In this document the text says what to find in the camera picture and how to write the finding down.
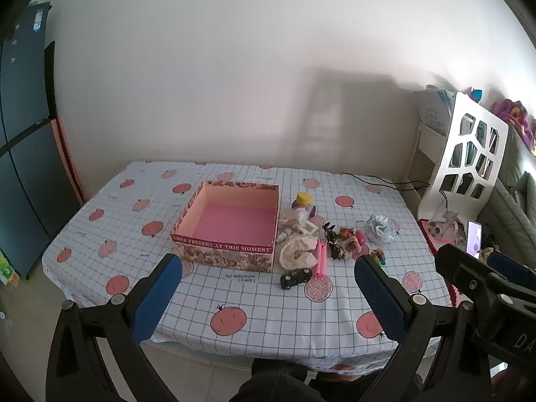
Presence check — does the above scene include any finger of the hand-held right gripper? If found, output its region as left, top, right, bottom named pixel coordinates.
left=434, top=244, right=509, bottom=302
left=487, top=251, right=536, bottom=293

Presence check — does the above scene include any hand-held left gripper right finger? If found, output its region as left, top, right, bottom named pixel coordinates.
left=354, top=255, right=490, bottom=402

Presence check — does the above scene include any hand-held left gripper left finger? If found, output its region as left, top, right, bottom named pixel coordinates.
left=46, top=253, right=183, bottom=402

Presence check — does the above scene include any pink puppy toy figure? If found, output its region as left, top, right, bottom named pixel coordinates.
left=349, top=232, right=369, bottom=256

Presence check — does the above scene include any black and gold toy figure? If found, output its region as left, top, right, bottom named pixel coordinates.
left=322, top=224, right=348, bottom=260

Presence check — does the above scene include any white and blue fabric scrunchie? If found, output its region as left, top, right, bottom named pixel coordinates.
left=366, top=213, right=400, bottom=244

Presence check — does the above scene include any black toy car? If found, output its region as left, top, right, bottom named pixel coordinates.
left=280, top=269, right=313, bottom=289

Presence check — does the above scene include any cream knitted scrunchie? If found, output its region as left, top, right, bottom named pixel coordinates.
left=280, top=236, right=320, bottom=269

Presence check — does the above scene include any pink floral cardboard box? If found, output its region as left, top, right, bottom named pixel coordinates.
left=170, top=180, right=280, bottom=273

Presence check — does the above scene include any pack of cotton swabs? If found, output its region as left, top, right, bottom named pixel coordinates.
left=280, top=208, right=311, bottom=229

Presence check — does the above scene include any purple jar with yellow lid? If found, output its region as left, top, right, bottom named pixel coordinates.
left=292, top=193, right=317, bottom=218

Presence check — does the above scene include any checked fruit-print cloth desktop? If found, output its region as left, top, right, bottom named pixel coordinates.
left=42, top=160, right=455, bottom=371

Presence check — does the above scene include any smartphone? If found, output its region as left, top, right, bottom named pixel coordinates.
left=466, top=220, right=483, bottom=258

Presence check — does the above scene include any clear glass container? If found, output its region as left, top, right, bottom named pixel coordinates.
left=431, top=209, right=465, bottom=239

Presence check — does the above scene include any grey sofa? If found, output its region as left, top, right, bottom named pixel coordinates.
left=477, top=134, right=536, bottom=269

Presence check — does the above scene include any white shelf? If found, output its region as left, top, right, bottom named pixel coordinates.
left=404, top=121, right=451, bottom=214

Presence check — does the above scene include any person's dark clothing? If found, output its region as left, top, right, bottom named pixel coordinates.
left=250, top=362, right=419, bottom=402

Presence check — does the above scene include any pale blue book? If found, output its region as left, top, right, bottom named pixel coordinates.
left=419, top=86, right=455, bottom=135

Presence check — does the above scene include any green packet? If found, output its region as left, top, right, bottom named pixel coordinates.
left=0, top=251, right=21, bottom=287

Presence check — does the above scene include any purple plush flower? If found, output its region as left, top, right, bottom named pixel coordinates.
left=492, top=98, right=536, bottom=149

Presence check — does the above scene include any white cut-out chair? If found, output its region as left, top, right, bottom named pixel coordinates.
left=418, top=91, right=509, bottom=229

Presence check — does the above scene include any pink board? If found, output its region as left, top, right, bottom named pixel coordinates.
left=51, top=117, right=85, bottom=206

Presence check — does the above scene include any dark blue refrigerator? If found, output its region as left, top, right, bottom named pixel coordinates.
left=0, top=2, right=84, bottom=279

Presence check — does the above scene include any black cable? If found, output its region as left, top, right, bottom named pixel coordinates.
left=340, top=172, right=432, bottom=191

